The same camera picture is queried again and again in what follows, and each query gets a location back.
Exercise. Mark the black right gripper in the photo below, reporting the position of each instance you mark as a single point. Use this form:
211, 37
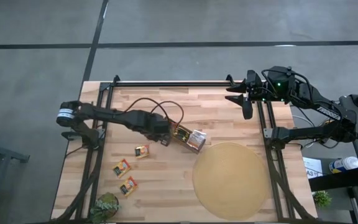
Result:
250, 93

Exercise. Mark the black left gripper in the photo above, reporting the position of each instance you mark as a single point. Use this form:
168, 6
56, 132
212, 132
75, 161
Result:
163, 130

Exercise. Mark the green-yellow foil tea packet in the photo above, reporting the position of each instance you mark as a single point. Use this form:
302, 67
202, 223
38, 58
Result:
181, 133

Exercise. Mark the white-orange Tazo tea packet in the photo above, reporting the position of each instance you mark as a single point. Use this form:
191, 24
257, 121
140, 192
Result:
196, 139

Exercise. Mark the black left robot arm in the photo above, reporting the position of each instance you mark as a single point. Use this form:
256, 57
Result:
113, 115

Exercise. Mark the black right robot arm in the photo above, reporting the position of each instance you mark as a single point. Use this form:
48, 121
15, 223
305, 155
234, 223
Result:
322, 110

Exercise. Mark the brown wooden organizer box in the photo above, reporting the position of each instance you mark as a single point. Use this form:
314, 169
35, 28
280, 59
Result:
185, 144

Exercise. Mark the round woven beige placemat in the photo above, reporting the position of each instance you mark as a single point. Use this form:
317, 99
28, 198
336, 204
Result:
232, 183

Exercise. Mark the potted succulent plant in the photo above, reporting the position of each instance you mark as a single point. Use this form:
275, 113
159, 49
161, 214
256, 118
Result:
104, 207

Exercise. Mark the white paper sheet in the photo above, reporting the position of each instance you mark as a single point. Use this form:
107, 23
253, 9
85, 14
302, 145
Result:
312, 168

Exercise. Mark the white canister with blue label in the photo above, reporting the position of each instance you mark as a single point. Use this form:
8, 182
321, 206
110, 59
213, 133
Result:
343, 164

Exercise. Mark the black shelf bar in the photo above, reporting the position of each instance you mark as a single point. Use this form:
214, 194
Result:
337, 180

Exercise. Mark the small green artificial plant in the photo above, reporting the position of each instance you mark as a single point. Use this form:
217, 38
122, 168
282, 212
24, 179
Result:
322, 199

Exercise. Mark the dark grey metal table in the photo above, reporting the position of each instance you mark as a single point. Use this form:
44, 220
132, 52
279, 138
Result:
11, 155

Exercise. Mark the black metal table frame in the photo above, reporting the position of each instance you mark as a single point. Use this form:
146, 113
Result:
182, 84

